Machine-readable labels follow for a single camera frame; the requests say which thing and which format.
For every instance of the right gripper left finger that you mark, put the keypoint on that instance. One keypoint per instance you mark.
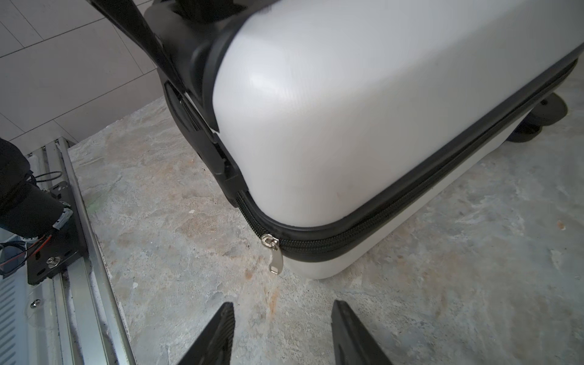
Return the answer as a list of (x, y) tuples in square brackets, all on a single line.
[(214, 344)]

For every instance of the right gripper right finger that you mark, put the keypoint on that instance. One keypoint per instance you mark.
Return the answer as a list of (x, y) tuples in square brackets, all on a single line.
[(352, 342)]

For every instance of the white hard-shell suitcase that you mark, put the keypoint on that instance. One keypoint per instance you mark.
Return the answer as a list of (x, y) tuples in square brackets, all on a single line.
[(330, 123)]

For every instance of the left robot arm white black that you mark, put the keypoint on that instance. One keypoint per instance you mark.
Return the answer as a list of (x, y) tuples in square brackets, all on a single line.
[(26, 210)]

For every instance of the aluminium mounting rail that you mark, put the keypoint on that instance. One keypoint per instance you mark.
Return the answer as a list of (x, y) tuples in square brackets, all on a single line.
[(71, 318)]

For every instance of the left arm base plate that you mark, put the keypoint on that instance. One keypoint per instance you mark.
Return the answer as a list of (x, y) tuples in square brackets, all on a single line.
[(66, 245)]

